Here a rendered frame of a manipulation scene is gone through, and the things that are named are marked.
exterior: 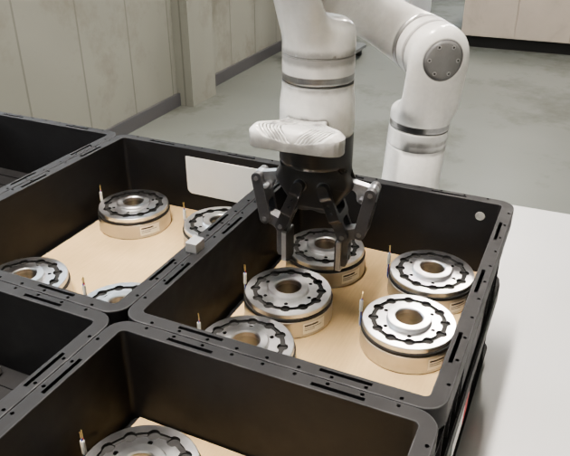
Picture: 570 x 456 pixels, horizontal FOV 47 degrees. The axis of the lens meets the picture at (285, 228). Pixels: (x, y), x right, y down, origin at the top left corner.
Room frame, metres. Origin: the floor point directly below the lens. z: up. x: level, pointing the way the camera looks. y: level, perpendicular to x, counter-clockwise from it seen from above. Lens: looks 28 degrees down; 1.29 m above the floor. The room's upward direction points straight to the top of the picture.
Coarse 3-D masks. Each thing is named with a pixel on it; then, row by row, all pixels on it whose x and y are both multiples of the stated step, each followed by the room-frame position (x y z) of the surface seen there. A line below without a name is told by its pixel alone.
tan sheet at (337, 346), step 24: (384, 264) 0.74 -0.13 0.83; (336, 288) 0.69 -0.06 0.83; (360, 288) 0.69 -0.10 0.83; (384, 288) 0.69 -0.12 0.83; (240, 312) 0.63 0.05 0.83; (336, 312) 0.63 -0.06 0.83; (312, 336) 0.59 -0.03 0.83; (336, 336) 0.59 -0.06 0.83; (312, 360) 0.55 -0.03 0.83; (336, 360) 0.55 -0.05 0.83; (360, 360) 0.55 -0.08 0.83; (408, 384) 0.51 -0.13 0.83; (432, 384) 0.51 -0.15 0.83
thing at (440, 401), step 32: (416, 192) 0.77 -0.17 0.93; (448, 192) 0.76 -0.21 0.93; (192, 256) 0.60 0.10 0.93; (160, 288) 0.54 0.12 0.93; (480, 288) 0.54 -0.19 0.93; (128, 320) 0.49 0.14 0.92; (160, 320) 0.48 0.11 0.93; (256, 352) 0.44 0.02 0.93; (448, 352) 0.44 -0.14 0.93; (352, 384) 0.40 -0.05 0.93; (384, 384) 0.40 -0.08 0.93; (448, 384) 0.40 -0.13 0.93
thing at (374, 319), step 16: (384, 304) 0.61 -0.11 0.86; (416, 304) 0.61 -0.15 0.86; (432, 304) 0.61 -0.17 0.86; (368, 320) 0.58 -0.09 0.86; (384, 320) 0.58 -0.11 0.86; (432, 320) 0.58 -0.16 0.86; (448, 320) 0.58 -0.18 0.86; (368, 336) 0.56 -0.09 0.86; (384, 336) 0.55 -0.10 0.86; (400, 336) 0.55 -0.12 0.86; (416, 336) 0.55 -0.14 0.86; (432, 336) 0.55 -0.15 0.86; (448, 336) 0.55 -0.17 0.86; (416, 352) 0.53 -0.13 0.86
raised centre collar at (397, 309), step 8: (400, 304) 0.60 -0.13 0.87; (408, 304) 0.60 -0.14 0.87; (392, 312) 0.58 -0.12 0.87; (400, 312) 0.59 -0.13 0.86; (408, 312) 0.59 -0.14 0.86; (416, 312) 0.59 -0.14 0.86; (424, 312) 0.58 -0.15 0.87; (392, 320) 0.57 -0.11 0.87; (424, 320) 0.57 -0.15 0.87; (400, 328) 0.56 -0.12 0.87; (408, 328) 0.55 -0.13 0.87; (416, 328) 0.55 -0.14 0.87; (424, 328) 0.56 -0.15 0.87
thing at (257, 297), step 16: (272, 272) 0.68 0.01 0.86; (288, 272) 0.68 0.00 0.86; (304, 272) 0.67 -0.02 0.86; (256, 288) 0.64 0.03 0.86; (320, 288) 0.64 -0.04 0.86; (256, 304) 0.61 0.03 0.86; (272, 304) 0.61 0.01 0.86; (288, 304) 0.61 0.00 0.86; (304, 304) 0.61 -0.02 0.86; (320, 304) 0.61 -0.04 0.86
